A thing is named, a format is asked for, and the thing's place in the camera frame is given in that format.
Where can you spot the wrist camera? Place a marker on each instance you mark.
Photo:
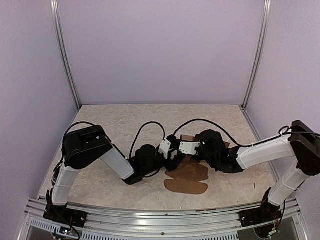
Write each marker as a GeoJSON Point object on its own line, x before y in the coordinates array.
{"type": "Point", "coordinates": [189, 148]}
{"type": "Point", "coordinates": [168, 146]}

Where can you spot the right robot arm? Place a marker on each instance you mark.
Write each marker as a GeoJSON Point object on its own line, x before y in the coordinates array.
{"type": "Point", "coordinates": [297, 141]}

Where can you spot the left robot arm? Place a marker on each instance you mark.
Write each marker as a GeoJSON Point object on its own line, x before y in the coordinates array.
{"type": "Point", "coordinates": [82, 147]}

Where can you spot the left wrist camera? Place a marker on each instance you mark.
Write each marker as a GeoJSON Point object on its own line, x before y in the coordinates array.
{"type": "Point", "coordinates": [168, 146]}

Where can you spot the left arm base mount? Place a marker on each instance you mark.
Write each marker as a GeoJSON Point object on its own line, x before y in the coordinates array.
{"type": "Point", "coordinates": [70, 217]}

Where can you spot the front aluminium rail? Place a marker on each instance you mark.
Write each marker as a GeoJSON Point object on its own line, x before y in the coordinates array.
{"type": "Point", "coordinates": [105, 223]}

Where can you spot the right aluminium frame post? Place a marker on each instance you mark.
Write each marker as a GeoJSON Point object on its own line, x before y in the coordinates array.
{"type": "Point", "coordinates": [258, 53]}

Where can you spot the brown cardboard box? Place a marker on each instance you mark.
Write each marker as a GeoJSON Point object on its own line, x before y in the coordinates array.
{"type": "Point", "coordinates": [189, 177]}

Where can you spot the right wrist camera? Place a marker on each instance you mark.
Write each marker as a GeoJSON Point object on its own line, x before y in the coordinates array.
{"type": "Point", "coordinates": [189, 148]}

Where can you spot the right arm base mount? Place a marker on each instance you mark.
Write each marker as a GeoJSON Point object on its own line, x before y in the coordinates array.
{"type": "Point", "coordinates": [258, 216]}

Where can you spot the left aluminium frame post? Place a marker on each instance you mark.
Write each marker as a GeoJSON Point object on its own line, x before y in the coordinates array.
{"type": "Point", "coordinates": [54, 5]}

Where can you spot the aluminium frame post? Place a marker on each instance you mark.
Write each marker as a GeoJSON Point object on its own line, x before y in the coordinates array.
{"type": "Point", "coordinates": [54, 5]}
{"type": "Point", "coordinates": [258, 53]}

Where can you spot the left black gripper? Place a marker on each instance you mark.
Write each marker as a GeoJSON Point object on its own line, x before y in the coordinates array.
{"type": "Point", "coordinates": [173, 164]}

